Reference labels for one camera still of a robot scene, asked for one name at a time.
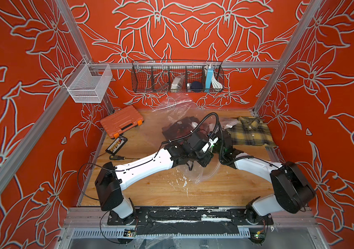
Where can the orange tool case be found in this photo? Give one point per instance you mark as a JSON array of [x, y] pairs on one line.
[[121, 121]]

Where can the black wire wall basket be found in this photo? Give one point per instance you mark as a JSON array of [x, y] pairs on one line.
[[156, 76]]

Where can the grey bagged item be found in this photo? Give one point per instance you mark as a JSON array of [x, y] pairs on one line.
[[177, 84]]

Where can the olive plaid shirt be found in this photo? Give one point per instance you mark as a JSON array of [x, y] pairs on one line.
[[251, 131]]

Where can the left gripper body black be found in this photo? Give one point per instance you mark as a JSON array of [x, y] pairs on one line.
[[202, 157]]

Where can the black screwdriver bit holder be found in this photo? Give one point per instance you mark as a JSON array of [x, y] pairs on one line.
[[116, 145]]

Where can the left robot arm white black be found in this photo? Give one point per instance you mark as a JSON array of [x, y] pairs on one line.
[[113, 180]]

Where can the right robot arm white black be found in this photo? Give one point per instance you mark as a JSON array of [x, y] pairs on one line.
[[291, 189]]

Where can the clear plastic vacuum bag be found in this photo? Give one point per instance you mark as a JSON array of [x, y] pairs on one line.
[[172, 112]]

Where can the white cable duct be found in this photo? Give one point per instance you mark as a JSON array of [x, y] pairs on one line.
[[127, 233]]

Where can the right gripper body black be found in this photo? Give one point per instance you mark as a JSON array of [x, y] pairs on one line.
[[219, 152]]

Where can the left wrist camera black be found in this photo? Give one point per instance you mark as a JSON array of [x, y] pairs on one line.
[[200, 142]]

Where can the dark blue round object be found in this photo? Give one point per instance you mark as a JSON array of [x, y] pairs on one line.
[[196, 86]]

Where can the black yellow screwdriver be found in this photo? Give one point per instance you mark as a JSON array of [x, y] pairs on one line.
[[120, 158]]

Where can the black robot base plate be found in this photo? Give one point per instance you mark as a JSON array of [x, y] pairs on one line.
[[189, 219]]

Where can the clear plastic wall bin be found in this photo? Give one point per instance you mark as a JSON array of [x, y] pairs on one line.
[[89, 84]]

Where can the light blue box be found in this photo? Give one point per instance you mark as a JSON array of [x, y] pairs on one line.
[[209, 76]]

